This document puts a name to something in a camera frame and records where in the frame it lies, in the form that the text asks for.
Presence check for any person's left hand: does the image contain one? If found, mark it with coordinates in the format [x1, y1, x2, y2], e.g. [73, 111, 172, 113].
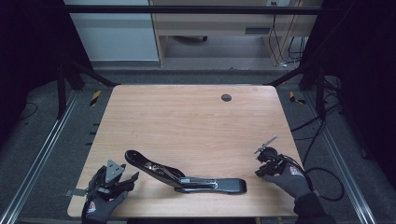
[81, 190, 129, 223]

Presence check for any black hanging cable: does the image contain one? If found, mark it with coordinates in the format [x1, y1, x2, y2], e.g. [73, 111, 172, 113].
[268, 3, 278, 49]

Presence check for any black diagonal frame brace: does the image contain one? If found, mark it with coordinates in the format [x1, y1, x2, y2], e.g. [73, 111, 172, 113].
[66, 60, 121, 89]
[266, 66, 313, 89]

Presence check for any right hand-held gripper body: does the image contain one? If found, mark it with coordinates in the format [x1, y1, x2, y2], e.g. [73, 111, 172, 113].
[253, 134, 290, 175]

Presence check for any person's right hand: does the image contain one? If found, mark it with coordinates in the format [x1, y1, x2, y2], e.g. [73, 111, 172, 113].
[263, 164, 313, 201]

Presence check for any black frame crossbar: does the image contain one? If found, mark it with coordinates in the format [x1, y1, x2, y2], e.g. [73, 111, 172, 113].
[64, 5, 325, 15]

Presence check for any dark curtain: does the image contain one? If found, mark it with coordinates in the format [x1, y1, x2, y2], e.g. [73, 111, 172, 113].
[0, 0, 92, 147]
[301, 0, 396, 188]

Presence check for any black frame post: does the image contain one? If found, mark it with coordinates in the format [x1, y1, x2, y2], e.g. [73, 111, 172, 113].
[315, 64, 327, 119]
[56, 61, 67, 120]

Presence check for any bundle of black cables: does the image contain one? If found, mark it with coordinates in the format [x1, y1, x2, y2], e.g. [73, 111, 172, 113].
[287, 35, 308, 65]

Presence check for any black stapler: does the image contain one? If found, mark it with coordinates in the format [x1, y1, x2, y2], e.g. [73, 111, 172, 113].
[124, 149, 248, 196]

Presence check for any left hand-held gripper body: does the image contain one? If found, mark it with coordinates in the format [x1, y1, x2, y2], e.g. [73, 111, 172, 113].
[88, 159, 135, 199]

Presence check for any aluminium floor rail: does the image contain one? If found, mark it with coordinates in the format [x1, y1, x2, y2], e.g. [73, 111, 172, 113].
[303, 91, 378, 224]
[0, 90, 80, 224]

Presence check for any thin black floor cable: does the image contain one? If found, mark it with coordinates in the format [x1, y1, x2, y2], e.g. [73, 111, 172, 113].
[18, 101, 39, 121]

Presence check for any light wooden desk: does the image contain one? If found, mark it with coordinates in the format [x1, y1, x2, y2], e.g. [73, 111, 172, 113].
[148, 0, 323, 67]

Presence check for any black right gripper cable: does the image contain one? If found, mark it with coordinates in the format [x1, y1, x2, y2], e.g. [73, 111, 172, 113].
[278, 154, 346, 203]

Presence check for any white cabinet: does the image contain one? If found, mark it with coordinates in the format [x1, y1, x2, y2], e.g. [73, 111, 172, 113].
[63, 0, 160, 63]

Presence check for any yellow-handled tool right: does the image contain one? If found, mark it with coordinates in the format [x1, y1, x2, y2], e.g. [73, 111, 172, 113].
[289, 91, 307, 105]

